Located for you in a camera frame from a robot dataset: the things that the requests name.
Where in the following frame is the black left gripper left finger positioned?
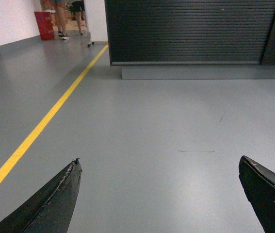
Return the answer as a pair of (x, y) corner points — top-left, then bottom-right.
(0, 158), (82, 233)

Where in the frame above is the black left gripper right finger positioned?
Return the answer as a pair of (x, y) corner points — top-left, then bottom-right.
(239, 156), (275, 233)

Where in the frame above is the black slatted checkout counter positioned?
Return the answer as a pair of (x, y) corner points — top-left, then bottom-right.
(105, 0), (275, 80)

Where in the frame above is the white wheeled cart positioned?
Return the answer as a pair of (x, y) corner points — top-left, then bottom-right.
(83, 0), (96, 48)

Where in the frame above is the red fire equipment box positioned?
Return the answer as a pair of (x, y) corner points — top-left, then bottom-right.
(34, 12), (55, 40)

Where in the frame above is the person with dark sneakers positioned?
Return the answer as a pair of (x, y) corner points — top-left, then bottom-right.
(50, 0), (69, 40)

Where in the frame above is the person in black shorts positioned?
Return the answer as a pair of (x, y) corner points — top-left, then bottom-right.
(69, 0), (86, 35)

